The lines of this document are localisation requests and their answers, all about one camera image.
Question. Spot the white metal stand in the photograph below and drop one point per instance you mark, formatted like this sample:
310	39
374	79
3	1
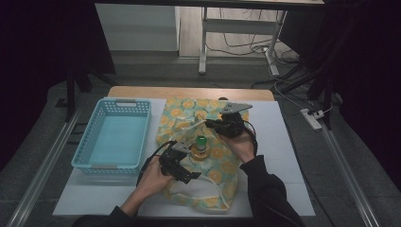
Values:
252	48

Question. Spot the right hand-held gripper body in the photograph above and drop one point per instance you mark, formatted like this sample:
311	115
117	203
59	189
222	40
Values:
231	125

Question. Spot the white table mat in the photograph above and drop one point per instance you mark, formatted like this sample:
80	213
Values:
277	142

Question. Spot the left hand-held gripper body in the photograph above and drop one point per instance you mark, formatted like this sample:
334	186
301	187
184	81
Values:
171	164

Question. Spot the white desk frame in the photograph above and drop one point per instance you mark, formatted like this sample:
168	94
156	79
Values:
239	26

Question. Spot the small green capped bottle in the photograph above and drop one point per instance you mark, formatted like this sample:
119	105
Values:
201	142

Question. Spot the metal floor rail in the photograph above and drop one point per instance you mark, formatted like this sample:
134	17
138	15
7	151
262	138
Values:
41	170
350	176

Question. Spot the person's left hand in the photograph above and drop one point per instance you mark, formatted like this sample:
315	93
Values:
153	178

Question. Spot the blue plastic basket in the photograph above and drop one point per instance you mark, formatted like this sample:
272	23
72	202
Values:
116	142

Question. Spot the white power strip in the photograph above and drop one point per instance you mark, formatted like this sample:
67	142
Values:
310	119

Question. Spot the white cabinet panel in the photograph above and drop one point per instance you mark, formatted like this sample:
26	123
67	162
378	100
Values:
138	26

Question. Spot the black stand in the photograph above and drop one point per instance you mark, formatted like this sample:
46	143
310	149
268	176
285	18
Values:
324	85
70	94

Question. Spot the person's right hand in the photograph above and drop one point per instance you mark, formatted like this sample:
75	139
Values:
242	147

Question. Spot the orange print cloth bag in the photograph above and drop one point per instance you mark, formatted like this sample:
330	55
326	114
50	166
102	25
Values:
220	170

